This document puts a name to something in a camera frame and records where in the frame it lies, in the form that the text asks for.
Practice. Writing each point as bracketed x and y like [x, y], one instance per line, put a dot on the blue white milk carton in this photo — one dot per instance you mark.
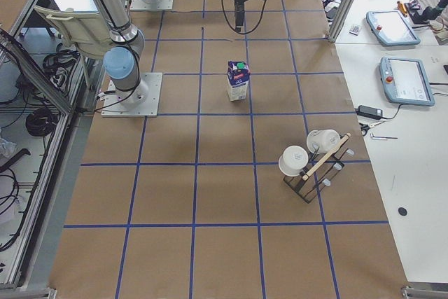
[238, 74]

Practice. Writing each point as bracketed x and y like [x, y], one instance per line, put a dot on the teach pendant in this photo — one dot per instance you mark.
[391, 28]
[405, 81]

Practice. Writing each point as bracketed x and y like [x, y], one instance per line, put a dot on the white mug on rack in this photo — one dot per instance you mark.
[322, 141]
[293, 160]

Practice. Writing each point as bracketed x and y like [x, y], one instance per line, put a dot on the lower teach pendant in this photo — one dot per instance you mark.
[405, 81]

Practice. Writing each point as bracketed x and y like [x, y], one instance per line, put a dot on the upper teach pendant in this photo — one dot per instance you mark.
[391, 28]

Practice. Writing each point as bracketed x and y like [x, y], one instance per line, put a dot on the white mug on rack front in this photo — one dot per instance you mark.
[293, 160]

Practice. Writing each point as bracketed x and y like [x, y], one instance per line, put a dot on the white mug on rack back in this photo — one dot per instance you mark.
[322, 141]

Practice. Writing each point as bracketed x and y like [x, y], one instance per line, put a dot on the black power adapter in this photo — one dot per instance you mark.
[369, 112]

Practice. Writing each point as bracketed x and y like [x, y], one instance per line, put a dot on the black wire mug rack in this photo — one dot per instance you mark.
[320, 170]

